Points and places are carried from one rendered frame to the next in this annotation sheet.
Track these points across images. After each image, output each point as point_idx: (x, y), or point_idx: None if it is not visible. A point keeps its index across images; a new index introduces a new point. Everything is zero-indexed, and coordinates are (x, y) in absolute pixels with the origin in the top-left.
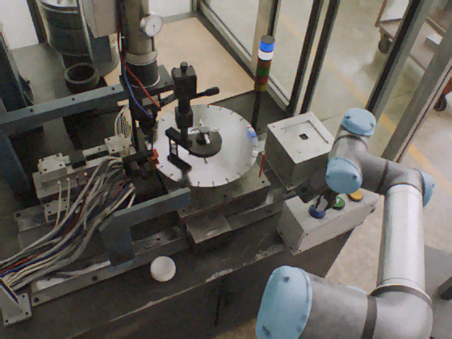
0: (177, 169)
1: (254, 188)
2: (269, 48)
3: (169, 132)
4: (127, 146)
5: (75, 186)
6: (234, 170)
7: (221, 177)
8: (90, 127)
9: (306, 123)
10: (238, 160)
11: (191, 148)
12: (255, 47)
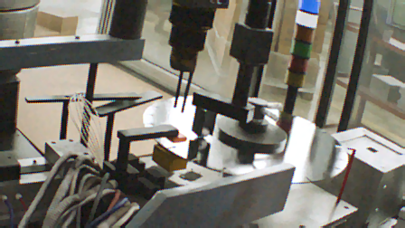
0: (229, 162)
1: (340, 214)
2: (315, 6)
3: (204, 94)
4: (100, 142)
5: (0, 218)
6: (327, 165)
7: (315, 172)
8: (5, 143)
9: (364, 137)
10: (324, 154)
11: (240, 137)
12: (234, 71)
